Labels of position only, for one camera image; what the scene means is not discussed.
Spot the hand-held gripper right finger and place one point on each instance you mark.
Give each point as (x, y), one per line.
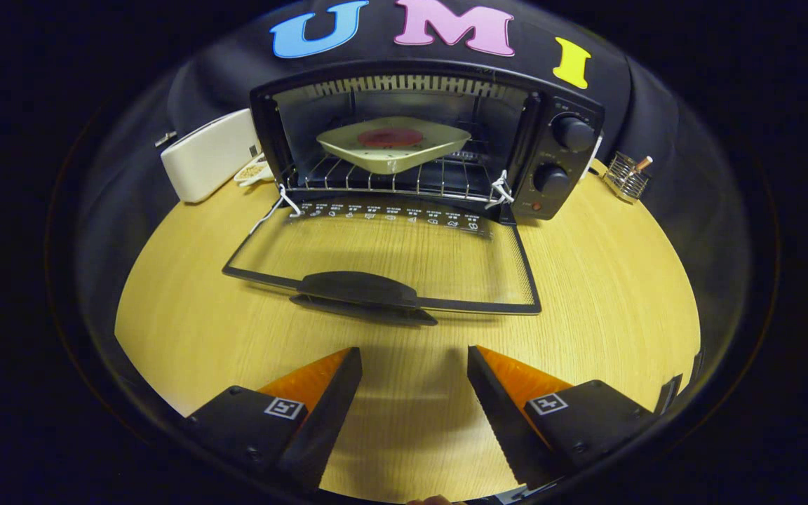
(502, 421)

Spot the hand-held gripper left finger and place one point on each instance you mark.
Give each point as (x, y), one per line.
(323, 421)

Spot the cream square plate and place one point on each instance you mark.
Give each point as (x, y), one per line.
(390, 160)

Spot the black toaster oven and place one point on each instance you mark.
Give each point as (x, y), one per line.
(541, 151)

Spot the pink ham slice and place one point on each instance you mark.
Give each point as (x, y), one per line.
(390, 138)

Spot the white pop-up toaster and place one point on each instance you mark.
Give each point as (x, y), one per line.
(207, 158)

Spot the black rectangular block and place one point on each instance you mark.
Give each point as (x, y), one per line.
(669, 396)

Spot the small patterned dish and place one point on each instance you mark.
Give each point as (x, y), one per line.
(253, 170)

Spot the small wooden stick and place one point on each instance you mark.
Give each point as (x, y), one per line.
(643, 163)

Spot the small white clip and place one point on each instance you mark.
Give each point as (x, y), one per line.
(165, 139)

